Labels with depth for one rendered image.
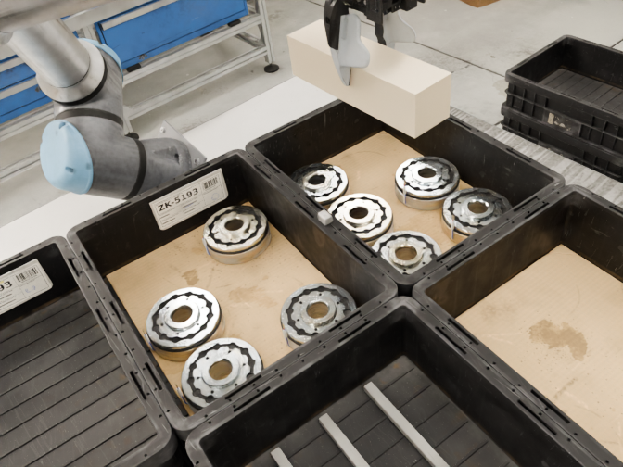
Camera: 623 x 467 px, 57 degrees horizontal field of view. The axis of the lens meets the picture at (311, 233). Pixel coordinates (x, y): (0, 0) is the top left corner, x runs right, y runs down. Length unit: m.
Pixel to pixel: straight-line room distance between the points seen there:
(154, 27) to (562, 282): 2.23
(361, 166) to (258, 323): 0.37
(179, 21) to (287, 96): 1.36
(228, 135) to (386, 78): 0.75
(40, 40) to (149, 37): 1.82
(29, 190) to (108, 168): 1.76
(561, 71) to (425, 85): 1.34
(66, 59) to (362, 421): 0.69
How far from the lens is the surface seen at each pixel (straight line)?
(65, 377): 0.86
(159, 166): 1.10
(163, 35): 2.79
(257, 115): 1.46
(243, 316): 0.83
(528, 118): 1.80
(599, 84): 1.97
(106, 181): 1.06
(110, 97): 1.10
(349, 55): 0.73
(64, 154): 1.04
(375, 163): 1.04
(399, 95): 0.70
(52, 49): 0.98
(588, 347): 0.81
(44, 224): 1.34
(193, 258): 0.93
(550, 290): 0.85
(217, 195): 0.96
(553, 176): 0.87
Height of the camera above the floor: 1.47
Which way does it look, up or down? 44 degrees down
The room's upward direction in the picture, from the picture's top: 9 degrees counter-clockwise
